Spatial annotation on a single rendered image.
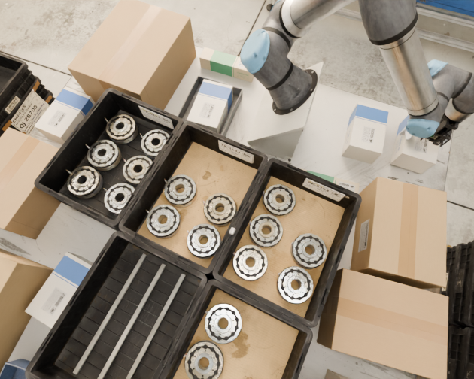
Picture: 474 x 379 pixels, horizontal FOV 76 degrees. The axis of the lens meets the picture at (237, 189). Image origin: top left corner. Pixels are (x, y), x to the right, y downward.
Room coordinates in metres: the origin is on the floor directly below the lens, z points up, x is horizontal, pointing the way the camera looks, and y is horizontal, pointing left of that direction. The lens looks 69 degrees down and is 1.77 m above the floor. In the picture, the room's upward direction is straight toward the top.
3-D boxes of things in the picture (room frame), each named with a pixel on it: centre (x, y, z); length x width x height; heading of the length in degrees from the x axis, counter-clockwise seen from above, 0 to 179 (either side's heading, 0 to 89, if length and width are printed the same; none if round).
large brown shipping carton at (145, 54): (0.92, 0.40, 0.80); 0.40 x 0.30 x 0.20; 157
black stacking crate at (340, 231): (0.18, -0.15, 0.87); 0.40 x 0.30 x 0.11; 154
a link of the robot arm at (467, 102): (0.56, -0.67, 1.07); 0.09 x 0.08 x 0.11; 62
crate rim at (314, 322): (0.18, -0.15, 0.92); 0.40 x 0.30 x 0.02; 154
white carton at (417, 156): (0.58, -0.68, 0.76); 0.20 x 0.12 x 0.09; 159
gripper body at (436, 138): (0.55, -0.67, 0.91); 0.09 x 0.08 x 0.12; 159
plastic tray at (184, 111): (0.73, 0.12, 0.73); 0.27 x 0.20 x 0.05; 160
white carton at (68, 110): (0.69, 0.67, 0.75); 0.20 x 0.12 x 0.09; 157
